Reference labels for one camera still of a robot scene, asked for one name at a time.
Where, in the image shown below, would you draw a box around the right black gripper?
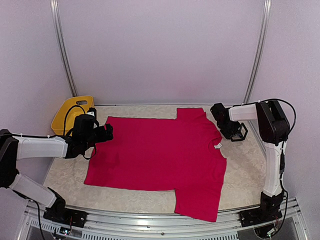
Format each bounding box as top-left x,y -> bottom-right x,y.
217,119 -> 242,140

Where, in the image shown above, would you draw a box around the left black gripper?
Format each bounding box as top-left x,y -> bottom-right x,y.
83,123 -> 113,151

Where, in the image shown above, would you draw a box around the yellow plastic basket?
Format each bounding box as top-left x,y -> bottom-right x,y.
51,95 -> 95,136

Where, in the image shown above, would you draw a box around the magenta t-shirt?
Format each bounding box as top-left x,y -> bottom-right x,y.
84,108 -> 227,222

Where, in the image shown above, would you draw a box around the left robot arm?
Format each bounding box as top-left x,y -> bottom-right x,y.
0,114 -> 114,228

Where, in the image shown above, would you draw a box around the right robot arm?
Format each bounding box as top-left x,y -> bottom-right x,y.
210,98 -> 295,227

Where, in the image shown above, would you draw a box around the white garment neck label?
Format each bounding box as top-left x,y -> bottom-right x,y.
214,143 -> 223,149

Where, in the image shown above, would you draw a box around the aluminium front rail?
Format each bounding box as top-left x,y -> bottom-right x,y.
14,198 -> 310,240

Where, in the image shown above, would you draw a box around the right aluminium post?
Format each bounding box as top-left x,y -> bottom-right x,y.
242,0 -> 272,104

